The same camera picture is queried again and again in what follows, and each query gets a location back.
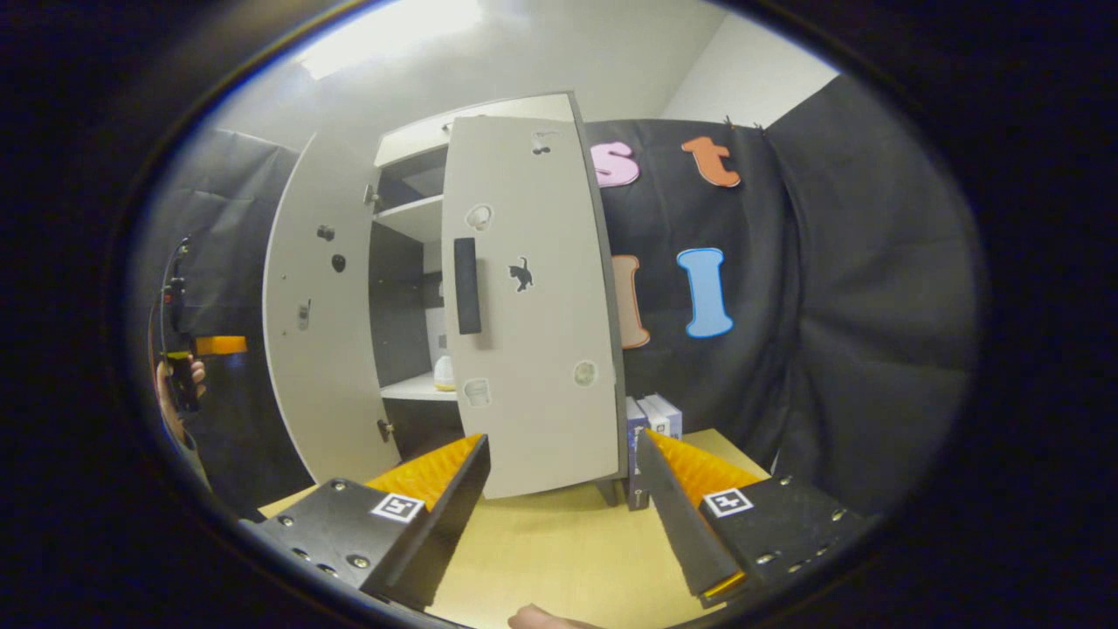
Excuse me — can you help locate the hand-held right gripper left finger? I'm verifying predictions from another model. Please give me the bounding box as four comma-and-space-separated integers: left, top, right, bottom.
240, 432, 492, 612

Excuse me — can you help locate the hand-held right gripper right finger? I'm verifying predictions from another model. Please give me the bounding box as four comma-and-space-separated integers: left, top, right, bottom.
636, 428, 879, 610

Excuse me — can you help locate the white shoe cabinet door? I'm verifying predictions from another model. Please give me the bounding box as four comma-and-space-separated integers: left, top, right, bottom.
264, 131, 403, 486
441, 92, 628, 501

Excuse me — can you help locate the white shoe cabinet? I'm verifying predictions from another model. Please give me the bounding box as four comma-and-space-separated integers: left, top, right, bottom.
365, 92, 631, 508

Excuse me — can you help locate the white cabinet shelf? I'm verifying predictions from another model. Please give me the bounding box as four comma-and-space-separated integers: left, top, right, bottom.
374, 194, 445, 244
380, 373, 459, 403

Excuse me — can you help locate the dark blue box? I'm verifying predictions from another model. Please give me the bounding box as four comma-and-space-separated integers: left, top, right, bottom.
625, 397, 652, 511

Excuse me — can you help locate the blue and white box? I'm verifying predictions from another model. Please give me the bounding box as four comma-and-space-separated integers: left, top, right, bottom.
642, 393, 684, 439

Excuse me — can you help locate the black backdrop cloth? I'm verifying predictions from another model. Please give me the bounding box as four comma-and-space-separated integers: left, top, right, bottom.
127, 74, 988, 516

